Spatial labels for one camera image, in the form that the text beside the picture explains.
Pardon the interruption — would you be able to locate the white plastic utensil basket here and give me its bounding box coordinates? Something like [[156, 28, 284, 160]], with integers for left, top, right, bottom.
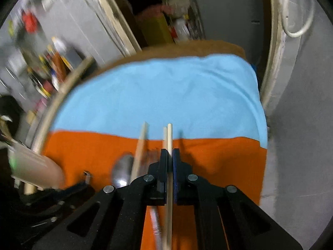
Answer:
[[8, 143, 64, 189]]

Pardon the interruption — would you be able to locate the steel spoon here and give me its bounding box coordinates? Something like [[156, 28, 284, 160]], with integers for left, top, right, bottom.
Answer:
[[111, 154, 134, 189]]

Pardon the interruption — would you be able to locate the wooden chopstick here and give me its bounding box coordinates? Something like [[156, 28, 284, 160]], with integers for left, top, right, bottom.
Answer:
[[163, 123, 173, 249], [130, 122, 148, 183]]

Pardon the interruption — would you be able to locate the striped blue orange brown cloth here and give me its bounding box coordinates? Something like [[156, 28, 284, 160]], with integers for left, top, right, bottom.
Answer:
[[43, 41, 267, 249]]

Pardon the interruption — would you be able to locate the large dark vinegar jug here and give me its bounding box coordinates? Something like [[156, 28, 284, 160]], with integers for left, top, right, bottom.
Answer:
[[52, 37, 82, 71]]

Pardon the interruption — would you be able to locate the red plastic bag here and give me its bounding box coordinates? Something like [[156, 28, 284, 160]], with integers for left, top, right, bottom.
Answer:
[[22, 11, 38, 33]]

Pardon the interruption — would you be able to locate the yellow gas cylinder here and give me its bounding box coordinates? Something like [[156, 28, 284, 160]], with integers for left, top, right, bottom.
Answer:
[[135, 5, 174, 46]]

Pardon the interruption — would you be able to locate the grey washing machine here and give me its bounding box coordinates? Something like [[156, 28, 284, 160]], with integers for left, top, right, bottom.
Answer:
[[196, 0, 263, 63]]

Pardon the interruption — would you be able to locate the white water hose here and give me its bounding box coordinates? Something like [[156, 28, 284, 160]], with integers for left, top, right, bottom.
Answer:
[[280, 0, 316, 39]]

